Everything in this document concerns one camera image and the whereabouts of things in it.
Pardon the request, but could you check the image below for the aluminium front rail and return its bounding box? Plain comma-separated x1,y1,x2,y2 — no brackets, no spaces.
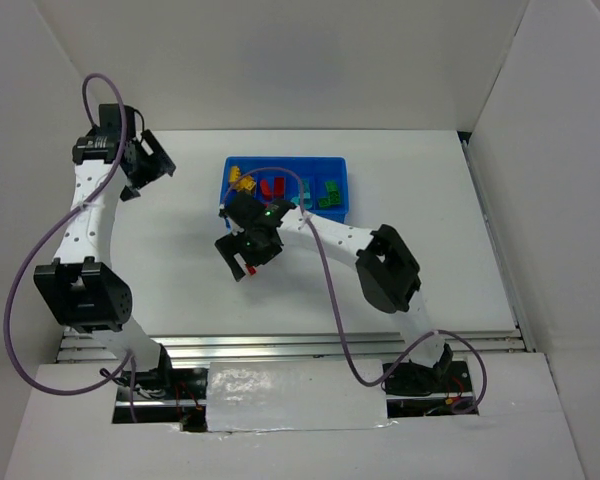
57,333,534,364

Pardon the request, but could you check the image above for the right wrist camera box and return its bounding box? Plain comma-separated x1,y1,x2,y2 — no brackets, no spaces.
218,203,236,233

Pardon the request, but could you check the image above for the green lego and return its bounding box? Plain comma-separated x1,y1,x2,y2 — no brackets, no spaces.
328,190,342,206

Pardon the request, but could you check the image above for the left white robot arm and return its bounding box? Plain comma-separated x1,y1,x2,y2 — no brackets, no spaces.
33,104,175,391

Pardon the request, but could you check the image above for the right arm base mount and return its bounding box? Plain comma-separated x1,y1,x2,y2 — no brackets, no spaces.
381,360,474,419

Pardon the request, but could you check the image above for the red yellow lego cluster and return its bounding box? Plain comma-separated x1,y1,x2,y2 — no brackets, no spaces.
228,166,241,183

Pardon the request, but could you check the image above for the teal long lego brick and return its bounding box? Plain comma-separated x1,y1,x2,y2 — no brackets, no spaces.
300,178,314,209

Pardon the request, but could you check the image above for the red tall lego brick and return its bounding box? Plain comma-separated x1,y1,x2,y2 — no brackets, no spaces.
259,179,274,203

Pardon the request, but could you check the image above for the blue divided plastic bin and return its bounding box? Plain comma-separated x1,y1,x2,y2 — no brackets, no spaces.
220,156,349,223

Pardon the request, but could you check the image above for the white foil covered panel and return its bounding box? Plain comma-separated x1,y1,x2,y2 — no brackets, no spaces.
206,360,389,433

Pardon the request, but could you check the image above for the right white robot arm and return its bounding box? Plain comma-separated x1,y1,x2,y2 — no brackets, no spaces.
215,193,452,387

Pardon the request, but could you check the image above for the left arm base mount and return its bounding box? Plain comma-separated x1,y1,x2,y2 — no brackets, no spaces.
112,367,209,433

